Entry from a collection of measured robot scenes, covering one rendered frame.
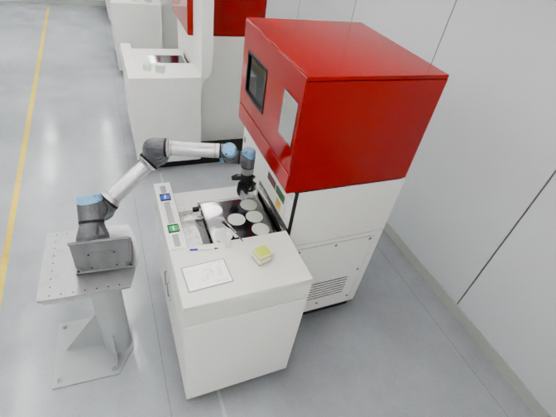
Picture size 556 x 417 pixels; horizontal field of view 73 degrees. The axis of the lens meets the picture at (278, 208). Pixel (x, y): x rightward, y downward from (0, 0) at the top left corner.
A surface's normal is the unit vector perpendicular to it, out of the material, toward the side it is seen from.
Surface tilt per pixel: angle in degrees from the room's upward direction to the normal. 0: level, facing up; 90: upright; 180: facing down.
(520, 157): 90
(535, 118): 90
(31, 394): 0
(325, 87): 90
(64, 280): 0
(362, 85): 90
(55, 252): 0
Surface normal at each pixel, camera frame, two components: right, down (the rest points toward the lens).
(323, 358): 0.14, -0.76
